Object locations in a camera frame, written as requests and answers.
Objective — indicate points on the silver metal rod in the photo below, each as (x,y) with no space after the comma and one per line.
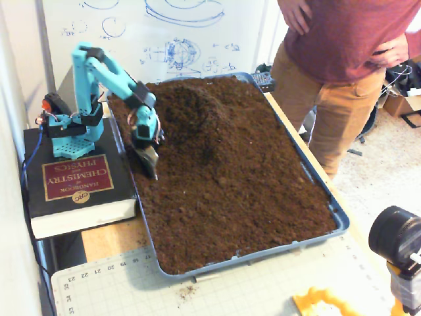
(205,278)

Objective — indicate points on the grey gridded cutting mat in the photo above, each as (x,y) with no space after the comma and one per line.
(230,293)

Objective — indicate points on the brown soil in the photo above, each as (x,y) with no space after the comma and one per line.
(237,197)

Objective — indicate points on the whiteboard with blue sketches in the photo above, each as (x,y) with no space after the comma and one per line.
(148,33)

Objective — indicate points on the person's left forearm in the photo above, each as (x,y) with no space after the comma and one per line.
(415,41)

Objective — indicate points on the black chemistry handbook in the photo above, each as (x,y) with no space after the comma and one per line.
(82,177)

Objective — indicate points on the silver blade gripper finger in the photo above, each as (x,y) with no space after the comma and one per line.
(149,161)

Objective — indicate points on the black tangled equipment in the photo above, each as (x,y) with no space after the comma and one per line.
(399,77)

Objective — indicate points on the yellow grey camera stand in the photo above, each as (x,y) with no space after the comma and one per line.
(406,289)

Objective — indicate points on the yellow plastic frame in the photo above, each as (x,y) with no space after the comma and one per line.
(315,294)

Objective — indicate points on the cardboard box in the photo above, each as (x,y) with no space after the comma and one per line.
(399,103)

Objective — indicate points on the person in red sweater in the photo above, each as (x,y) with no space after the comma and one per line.
(345,39)

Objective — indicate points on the small black floor scrap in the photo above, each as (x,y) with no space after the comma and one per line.
(353,151)

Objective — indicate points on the blue plastic tray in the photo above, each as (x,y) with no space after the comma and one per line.
(343,225)

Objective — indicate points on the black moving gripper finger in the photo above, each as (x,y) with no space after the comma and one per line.
(159,140)

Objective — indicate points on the person's right hand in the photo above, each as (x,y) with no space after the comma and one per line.
(296,16)

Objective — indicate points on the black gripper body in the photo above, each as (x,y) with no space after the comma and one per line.
(143,142)

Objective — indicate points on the person's left hand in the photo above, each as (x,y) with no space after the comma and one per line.
(393,49)

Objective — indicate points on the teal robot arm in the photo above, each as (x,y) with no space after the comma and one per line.
(82,82)

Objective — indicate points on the black perforated device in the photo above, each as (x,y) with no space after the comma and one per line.
(263,80)

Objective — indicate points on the black round camera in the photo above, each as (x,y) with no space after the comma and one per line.
(393,235)

